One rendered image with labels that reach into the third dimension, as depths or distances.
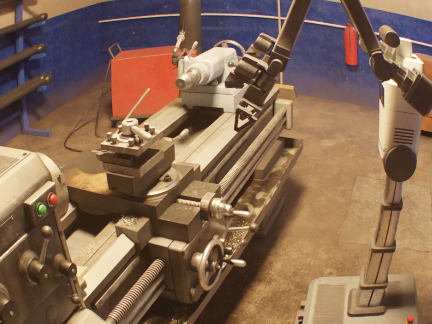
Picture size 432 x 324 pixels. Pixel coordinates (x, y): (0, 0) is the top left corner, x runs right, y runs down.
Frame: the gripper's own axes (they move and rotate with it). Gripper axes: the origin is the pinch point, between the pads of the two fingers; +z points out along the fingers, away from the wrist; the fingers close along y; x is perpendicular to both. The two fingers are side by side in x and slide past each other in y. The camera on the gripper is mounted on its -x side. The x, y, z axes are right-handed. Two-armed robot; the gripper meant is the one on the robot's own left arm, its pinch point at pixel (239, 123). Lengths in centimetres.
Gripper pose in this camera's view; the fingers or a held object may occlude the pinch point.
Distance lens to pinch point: 159.2
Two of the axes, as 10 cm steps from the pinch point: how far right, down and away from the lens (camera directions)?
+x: 8.6, 5.0, 0.5
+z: -4.6, 7.5, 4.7
